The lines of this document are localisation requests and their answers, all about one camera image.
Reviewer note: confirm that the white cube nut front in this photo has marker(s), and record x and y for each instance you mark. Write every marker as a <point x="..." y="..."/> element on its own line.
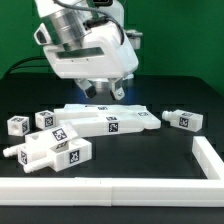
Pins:
<point x="18" y="125"/>

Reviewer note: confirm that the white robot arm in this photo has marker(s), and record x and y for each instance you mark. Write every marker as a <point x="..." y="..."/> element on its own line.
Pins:
<point x="66" y="22"/>

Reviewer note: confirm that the white L-shaped fence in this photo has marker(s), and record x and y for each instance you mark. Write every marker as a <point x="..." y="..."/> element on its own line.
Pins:
<point x="206" y="192"/>

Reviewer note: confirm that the white chair seat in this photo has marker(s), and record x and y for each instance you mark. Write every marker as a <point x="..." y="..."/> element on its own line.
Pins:
<point x="36" y="153"/>

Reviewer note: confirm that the white cube nut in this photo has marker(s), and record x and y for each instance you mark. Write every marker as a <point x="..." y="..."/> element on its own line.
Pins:
<point x="18" y="125"/>
<point x="45" y="119"/>

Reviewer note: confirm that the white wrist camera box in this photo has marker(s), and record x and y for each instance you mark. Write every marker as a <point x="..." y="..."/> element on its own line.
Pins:
<point x="134" y="37"/>

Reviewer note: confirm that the white rear chair bar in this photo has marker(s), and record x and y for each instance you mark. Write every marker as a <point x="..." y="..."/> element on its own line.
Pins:
<point x="73" y="111"/>

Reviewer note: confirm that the white cube nut left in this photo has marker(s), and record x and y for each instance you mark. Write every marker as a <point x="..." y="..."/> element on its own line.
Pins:
<point x="45" y="119"/>

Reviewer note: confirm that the white long chair back bar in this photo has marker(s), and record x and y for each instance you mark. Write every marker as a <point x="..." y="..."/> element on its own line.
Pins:
<point x="105" y="125"/>

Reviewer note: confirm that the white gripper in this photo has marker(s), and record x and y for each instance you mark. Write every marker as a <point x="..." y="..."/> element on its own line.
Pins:
<point x="118" y="61"/>

